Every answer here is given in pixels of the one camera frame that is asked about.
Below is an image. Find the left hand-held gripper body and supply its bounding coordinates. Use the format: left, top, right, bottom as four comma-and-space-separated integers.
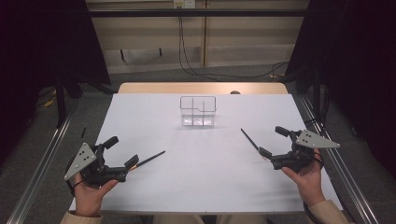
64, 142, 129, 189

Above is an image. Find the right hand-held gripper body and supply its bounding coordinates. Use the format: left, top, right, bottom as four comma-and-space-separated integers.
270, 129, 341, 175

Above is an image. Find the black pen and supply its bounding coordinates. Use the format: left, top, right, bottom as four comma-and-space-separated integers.
239, 127, 262, 152
130, 150, 167, 172

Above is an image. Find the clear plastic pen holder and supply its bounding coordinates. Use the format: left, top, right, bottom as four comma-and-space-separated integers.
179, 95, 218, 128

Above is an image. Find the person's left hand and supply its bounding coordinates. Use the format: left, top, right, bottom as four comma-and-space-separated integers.
73, 172, 120, 217

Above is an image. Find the person's right hand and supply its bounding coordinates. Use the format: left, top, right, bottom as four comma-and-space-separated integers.
281, 148, 327, 208

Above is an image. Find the black metal stand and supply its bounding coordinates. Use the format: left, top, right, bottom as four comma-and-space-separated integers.
54, 74, 68, 129
312, 68, 323, 119

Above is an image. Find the white table mat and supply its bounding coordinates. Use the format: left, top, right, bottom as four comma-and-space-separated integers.
68, 92, 344, 216

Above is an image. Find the black curtain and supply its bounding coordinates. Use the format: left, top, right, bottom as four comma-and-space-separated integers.
284, 0, 396, 178
0, 0, 112, 166

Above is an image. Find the black horizontal bar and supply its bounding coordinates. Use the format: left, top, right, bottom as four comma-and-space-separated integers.
88, 8, 312, 19

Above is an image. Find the right hand-held gripper black cable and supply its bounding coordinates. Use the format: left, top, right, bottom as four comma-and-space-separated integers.
302, 150, 326, 224

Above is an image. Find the hand-held gripper black cable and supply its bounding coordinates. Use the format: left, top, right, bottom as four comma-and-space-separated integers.
65, 176, 85, 198
302, 150, 326, 224

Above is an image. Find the left hand-held gripper black cable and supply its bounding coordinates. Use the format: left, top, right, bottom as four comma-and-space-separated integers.
65, 176, 85, 198

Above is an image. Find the metal floor rail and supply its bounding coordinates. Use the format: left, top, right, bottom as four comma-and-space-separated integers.
298, 94, 380, 224
6, 99, 82, 224

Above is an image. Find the black wall cable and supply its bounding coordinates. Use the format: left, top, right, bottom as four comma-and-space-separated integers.
179, 15, 290, 79
177, 7, 225, 82

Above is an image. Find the white wall outlet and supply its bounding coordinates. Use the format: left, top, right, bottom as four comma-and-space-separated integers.
173, 0, 196, 9

